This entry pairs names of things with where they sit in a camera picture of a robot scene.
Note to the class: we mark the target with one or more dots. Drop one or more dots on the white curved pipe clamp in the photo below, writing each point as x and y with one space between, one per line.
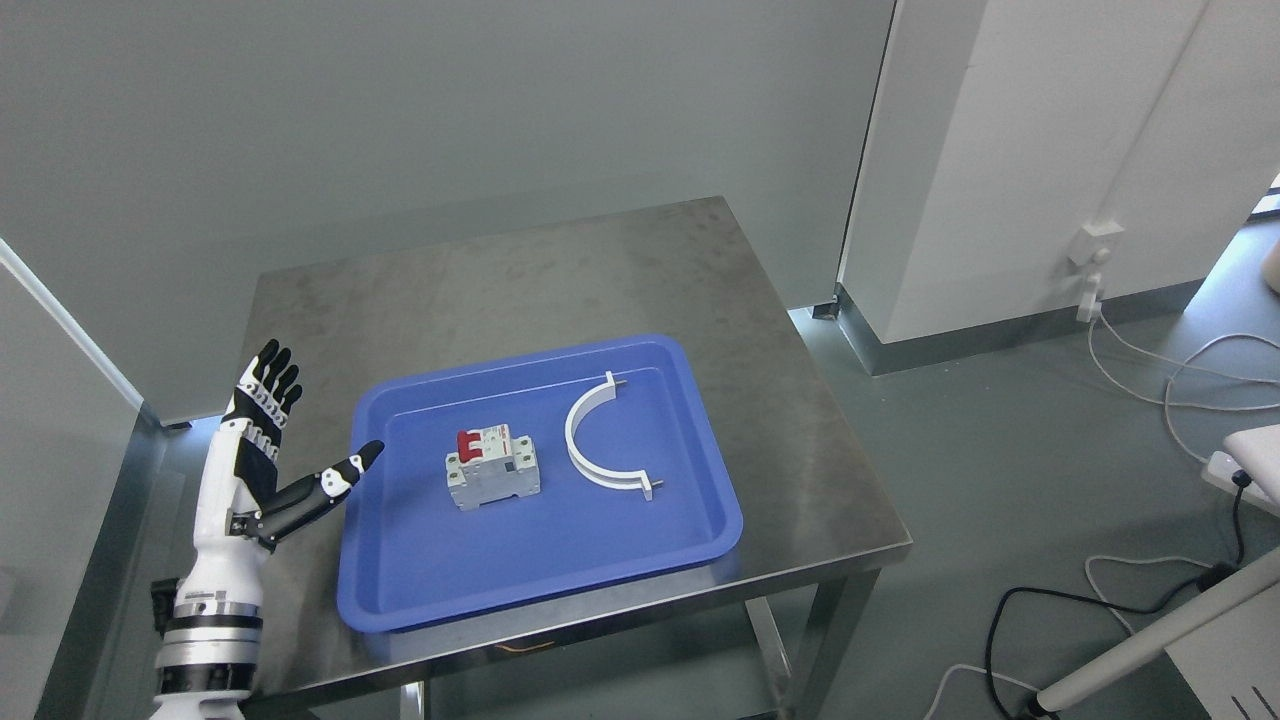
600 437

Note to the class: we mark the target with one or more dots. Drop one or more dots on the white perforated panel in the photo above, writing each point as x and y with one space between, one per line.
1232 663

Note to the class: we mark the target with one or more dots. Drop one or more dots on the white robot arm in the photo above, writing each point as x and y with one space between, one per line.
211 619

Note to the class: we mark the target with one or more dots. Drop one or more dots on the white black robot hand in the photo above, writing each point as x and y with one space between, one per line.
228 565

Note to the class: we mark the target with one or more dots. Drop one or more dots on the white red circuit breaker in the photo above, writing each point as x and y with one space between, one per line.
490 464

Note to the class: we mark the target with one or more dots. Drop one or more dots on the white stand leg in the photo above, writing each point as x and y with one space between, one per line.
1144 646

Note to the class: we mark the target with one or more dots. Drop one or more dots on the stainless steel table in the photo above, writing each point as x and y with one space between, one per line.
818 526

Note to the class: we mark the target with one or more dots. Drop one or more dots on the white wall socket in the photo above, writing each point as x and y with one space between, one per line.
1094 243

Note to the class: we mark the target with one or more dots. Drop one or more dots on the white power plug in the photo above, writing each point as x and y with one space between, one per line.
1090 300

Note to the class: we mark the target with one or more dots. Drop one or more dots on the blue plastic tray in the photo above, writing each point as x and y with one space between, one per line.
409 557

